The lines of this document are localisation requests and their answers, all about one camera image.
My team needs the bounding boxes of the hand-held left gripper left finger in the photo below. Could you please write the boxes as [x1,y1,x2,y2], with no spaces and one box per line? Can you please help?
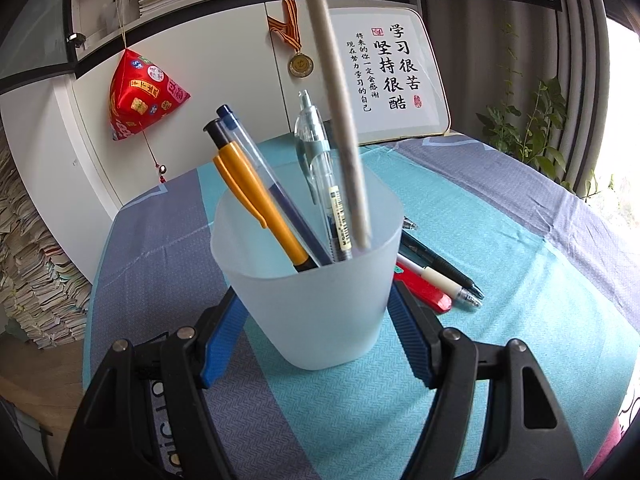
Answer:
[56,285,251,480]

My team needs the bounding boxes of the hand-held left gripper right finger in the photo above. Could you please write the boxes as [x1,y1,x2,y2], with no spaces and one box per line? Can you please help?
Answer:
[386,280,585,480]

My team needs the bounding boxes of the wide red and black pen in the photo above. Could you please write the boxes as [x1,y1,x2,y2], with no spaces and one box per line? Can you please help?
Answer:
[393,262,454,315]

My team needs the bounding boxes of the clear pen with white grip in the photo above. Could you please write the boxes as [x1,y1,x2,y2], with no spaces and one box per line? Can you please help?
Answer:
[396,255,484,311]

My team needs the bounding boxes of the translucent white plastic cup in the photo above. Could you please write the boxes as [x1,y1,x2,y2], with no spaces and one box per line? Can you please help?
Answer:
[210,160,405,372]

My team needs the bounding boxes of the yellow and black pen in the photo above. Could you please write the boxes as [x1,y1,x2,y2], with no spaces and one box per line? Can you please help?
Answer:
[203,119,320,274]

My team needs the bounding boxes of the clear pen with blue cap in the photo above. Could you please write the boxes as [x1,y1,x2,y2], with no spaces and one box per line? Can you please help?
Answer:
[216,104,335,266]

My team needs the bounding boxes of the clear pen with teal grip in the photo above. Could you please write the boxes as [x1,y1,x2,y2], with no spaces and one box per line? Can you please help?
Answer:
[293,89,354,263]

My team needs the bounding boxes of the beige pen with clear cap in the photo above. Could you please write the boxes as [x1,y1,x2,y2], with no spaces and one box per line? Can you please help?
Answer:
[295,0,374,250]

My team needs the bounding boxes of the blue grey printed tablecloth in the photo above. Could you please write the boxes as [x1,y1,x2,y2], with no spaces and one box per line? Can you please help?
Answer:
[82,131,640,480]

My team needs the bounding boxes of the large pile of worn books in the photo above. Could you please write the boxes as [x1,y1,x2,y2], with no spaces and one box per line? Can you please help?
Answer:
[0,127,94,352]

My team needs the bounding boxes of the person's red trousers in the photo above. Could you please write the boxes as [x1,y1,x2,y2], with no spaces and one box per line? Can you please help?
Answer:
[584,417,632,480]

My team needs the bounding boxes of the floral patterned seat cushion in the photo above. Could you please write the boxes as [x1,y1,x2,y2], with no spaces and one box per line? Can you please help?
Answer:
[616,392,640,436]

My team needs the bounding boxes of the green leafy potted plant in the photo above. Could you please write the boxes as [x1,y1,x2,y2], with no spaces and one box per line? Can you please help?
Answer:
[475,22,602,202]

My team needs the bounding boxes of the red pyramid hanging ornament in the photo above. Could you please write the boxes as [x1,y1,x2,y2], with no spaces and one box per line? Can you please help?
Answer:
[108,0,193,186]

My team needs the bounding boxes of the white bookshelf cabinet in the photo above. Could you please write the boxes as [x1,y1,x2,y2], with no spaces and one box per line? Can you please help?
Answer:
[0,0,426,281]

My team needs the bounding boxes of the framed calligraphy board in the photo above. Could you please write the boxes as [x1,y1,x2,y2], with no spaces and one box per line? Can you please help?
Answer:
[326,7,453,147]

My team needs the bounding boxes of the gold medal with striped ribbon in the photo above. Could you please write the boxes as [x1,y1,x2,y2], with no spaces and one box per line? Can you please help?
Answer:
[266,0,315,79]

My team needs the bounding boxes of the clear acrylic pen holder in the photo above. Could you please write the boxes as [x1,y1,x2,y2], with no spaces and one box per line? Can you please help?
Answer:
[99,0,142,28]

